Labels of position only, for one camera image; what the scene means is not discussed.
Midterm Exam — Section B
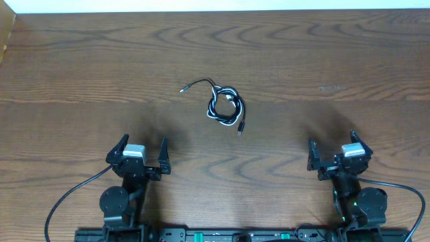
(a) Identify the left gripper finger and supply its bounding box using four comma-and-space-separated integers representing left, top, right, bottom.
158, 137, 171, 175
109, 134, 129, 158

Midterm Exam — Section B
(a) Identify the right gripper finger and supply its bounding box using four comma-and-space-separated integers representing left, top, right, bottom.
349, 130, 372, 155
307, 138, 321, 171

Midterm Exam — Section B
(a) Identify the black usb cable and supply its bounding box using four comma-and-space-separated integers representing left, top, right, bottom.
179, 79, 247, 136

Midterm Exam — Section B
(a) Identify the white usb cable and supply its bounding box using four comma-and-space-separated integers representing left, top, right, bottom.
206, 87, 243, 127

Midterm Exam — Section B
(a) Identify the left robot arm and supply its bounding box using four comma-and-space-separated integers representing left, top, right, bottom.
99, 134, 171, 241

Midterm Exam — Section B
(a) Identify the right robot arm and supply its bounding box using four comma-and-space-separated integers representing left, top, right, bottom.
307, 130, 388, 241

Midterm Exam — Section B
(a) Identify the right camera cable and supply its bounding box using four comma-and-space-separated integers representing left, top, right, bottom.
355, 176, 427, 242

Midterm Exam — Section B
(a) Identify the camera cable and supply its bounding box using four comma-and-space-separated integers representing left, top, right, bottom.
355, 176, 427, 242
44, 164, 114, 242

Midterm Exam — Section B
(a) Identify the left camera cable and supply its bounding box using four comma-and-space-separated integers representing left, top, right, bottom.
44, 164, 114, 242

